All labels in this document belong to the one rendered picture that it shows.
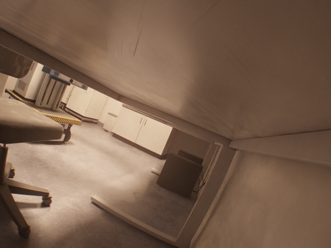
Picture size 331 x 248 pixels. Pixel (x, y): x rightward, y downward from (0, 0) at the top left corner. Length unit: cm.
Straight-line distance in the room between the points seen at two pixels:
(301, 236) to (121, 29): 37
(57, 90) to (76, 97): 226
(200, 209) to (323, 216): 83
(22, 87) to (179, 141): 324
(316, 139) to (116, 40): 27
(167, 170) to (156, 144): 155
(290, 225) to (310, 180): 9
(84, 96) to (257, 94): 429
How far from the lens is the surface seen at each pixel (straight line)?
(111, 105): 475
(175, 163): 207
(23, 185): 104
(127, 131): 380
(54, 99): 232
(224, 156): 100
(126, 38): 20
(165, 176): 212
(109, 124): 439
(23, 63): 108
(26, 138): 69
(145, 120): 364
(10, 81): 301
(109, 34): 21
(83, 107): 435
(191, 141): 407
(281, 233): 39
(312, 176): 37
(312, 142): 26
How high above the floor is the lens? 67
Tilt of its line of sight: 1 degrees up
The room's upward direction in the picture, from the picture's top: 23 degrees clockwise
